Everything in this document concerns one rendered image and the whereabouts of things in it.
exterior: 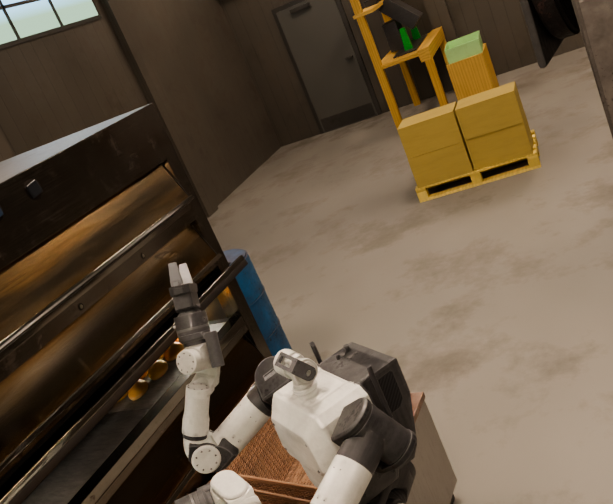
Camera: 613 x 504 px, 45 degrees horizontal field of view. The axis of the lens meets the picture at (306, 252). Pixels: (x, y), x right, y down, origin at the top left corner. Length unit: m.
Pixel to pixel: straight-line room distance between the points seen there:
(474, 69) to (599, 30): 5.94
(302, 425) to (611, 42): 2.98
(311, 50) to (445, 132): 5.62
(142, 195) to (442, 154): 4.73
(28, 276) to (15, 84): 6.20
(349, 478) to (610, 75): 3.10
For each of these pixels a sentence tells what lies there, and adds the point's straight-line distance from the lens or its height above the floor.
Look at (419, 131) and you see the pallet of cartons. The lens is 7.10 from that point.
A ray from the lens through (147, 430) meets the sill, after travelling 2.60.
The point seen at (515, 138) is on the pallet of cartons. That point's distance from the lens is 7.09.
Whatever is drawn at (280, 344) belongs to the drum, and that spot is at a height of 0.18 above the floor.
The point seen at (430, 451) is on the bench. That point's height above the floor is 0.37.
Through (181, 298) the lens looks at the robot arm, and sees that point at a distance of 1.96.
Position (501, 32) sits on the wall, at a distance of 11.77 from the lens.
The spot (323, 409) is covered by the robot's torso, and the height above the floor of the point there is 1.40.
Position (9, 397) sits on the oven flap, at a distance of 2.26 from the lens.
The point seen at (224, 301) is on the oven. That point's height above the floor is 1.26.
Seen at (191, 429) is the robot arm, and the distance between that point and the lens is 2.02.
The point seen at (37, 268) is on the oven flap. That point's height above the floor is 1.83.
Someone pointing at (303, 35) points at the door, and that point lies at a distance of 12.35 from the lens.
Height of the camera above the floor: 2.26
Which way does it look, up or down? 18 degrees down
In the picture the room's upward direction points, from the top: 23 degrees counter-clockwise
